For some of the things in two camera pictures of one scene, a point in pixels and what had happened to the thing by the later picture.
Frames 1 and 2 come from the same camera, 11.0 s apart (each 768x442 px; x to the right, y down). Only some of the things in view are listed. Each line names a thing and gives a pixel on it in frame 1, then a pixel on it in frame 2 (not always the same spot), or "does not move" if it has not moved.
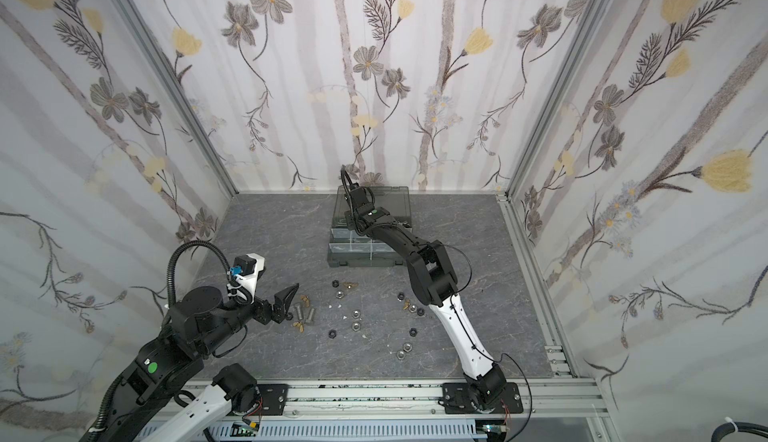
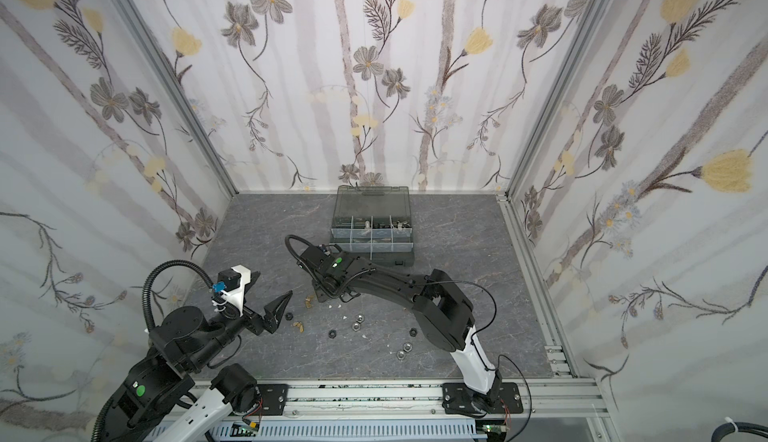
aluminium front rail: x=543 y=399 does not move
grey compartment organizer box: x=349 y=248 does not move
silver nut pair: x=407 y=348 does not move
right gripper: x=360 y=203 to x=321 y=269
